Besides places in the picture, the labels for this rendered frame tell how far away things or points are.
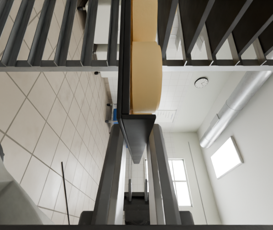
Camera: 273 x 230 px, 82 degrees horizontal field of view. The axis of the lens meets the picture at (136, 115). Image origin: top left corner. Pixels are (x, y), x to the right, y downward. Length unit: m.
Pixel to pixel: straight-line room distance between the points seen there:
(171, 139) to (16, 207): 5.59
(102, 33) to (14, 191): 2.41
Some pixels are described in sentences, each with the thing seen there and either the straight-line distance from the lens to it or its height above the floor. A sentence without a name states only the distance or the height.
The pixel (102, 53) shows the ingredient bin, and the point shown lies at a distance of 2.77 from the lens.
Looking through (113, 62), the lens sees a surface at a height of 0.70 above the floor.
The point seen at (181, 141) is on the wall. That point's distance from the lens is 5.87.
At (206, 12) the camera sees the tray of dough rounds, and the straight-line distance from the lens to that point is 0.51.
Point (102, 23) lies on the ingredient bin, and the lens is 2.54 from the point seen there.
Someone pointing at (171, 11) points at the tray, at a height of 0.86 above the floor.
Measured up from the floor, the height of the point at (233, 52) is 1.13.
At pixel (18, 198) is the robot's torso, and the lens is 0.35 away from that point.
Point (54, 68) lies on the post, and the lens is 0.66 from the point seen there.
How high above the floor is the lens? 0.78
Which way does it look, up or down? level
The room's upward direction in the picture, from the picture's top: 90 degrees clockwise
